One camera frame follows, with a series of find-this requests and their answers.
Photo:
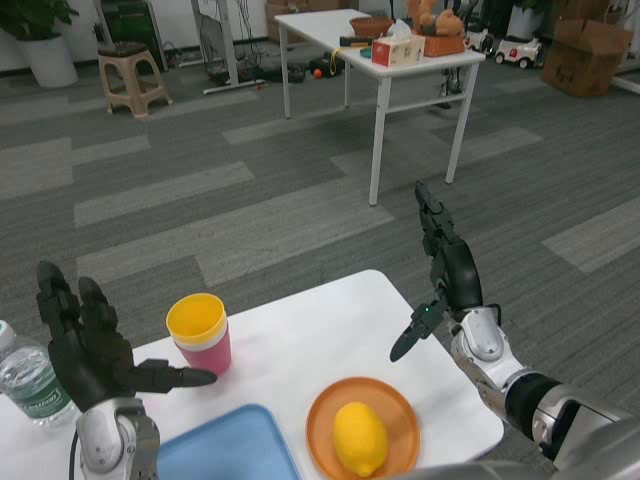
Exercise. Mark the small white toy vehicle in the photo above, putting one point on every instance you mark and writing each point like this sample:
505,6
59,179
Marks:
479,40

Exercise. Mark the orange basket with plush toy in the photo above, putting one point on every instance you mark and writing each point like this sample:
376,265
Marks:
440,35

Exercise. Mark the black and yellow tool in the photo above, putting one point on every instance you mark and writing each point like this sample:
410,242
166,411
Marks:
356,41

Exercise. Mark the green potted plant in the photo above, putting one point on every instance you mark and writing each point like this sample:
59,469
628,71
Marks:
35,17

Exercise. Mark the brown woven bowl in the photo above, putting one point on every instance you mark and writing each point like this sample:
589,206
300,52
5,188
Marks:
371,25

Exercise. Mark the white plastic cup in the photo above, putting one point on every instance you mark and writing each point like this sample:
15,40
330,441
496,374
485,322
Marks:
205,346

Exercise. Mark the pink plastic cup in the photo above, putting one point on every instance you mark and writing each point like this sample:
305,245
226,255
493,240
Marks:
210,357

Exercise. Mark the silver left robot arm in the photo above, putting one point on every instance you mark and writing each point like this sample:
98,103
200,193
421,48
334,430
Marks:
115,440

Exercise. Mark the orange round plate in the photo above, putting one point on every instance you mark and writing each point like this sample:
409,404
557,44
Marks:
400,415

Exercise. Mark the white metal-legged table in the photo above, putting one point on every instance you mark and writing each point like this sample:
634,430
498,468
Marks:
320,30

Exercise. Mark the white plant pot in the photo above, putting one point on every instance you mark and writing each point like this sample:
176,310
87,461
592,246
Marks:
50,62

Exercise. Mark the black and green cabinet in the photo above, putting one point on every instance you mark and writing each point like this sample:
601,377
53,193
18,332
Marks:
135,20

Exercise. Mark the blue rectangular tray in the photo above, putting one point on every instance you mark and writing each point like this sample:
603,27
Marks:
230,450

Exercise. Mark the white toy car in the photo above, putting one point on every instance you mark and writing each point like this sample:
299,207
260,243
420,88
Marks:
520,52

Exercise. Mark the silver robot chest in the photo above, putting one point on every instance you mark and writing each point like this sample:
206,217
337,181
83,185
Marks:
475,472

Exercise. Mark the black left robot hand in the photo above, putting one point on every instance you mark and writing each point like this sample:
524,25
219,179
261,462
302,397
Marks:
90,355

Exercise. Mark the white standing desk leg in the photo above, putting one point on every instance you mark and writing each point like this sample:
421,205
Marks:
227,50

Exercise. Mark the red and white tissue box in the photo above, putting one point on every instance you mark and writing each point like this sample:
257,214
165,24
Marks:
397,50

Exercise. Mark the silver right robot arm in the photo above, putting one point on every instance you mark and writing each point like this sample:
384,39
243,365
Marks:
550,415

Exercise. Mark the large brown cardboard box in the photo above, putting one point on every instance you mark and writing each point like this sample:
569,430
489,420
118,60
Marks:
585,55

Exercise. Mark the clear plastic water bottle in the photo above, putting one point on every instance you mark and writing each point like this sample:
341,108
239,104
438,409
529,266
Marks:
30,385

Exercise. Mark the yellow plastic cup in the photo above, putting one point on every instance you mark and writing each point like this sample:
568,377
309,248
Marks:
195,320

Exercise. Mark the beige plastic stool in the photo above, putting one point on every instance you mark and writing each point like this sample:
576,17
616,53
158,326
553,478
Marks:
135,75

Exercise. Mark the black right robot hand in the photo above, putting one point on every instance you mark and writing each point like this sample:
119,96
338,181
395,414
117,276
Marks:
460,280

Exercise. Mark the yellow lemon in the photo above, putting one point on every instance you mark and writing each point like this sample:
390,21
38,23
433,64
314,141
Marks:
360,437

